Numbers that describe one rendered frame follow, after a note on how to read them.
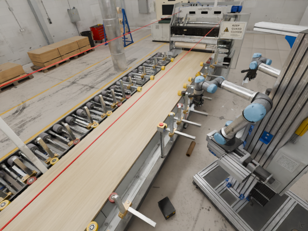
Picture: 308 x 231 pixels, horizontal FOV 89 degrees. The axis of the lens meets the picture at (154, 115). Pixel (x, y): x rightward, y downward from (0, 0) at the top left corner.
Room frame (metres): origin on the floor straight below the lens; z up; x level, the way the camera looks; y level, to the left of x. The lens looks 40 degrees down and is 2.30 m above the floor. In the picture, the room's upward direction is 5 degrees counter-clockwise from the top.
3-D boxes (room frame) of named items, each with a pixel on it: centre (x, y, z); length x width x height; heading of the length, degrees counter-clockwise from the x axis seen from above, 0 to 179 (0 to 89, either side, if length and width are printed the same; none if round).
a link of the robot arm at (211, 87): (1.14, -0.49, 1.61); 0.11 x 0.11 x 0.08; 37
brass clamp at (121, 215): (0.53, 0.31, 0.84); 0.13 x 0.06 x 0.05; 148
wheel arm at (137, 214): (0.51, 0.25, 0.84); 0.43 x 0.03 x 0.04; 58
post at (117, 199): (0.52, 0.33, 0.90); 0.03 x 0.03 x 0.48; 58
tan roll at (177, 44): (4.08, -1.25, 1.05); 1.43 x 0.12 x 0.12; 58
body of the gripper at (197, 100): (1.20, -0.42, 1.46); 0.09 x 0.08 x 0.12; 30
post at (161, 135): (1.14, -0.06, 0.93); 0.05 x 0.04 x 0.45; 148
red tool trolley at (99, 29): (9.67, 2.63, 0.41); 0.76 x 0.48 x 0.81; 157
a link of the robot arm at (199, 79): (1.21, -0.42, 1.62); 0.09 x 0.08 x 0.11; 37
